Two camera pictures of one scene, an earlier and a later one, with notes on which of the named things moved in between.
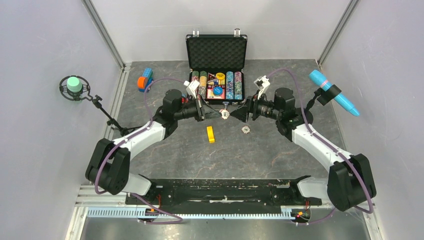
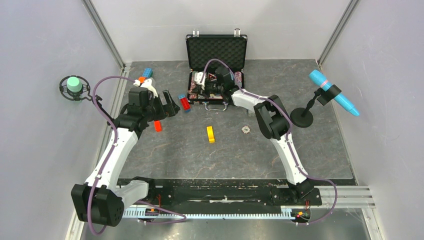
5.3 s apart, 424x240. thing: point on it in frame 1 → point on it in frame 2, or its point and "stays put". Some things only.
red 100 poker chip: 245,129 stays put
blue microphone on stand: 329,93 stays put
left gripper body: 186,111 → 155,110
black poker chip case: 217,62 stays put
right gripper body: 265,108 → 213,87
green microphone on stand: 77,88 stays put
